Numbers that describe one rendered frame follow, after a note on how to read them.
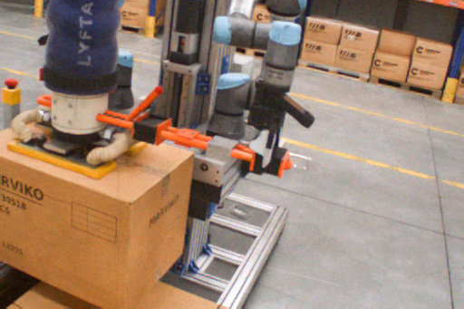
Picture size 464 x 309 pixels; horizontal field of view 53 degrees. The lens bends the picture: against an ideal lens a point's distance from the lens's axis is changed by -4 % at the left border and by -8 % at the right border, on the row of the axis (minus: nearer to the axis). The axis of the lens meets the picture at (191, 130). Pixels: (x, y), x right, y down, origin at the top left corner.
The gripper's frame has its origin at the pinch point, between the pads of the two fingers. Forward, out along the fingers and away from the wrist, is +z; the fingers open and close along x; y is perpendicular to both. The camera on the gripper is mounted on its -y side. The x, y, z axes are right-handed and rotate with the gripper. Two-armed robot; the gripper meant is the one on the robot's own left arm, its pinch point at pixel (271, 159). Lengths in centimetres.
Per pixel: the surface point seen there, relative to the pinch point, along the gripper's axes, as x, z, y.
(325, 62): -707, 96, 67
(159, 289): -13, 66, 33
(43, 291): 11, 66, 67
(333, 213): -217, 119, -14
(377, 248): -184, 119, -50
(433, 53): -713, 43, -102
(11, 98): -46, 23, 131
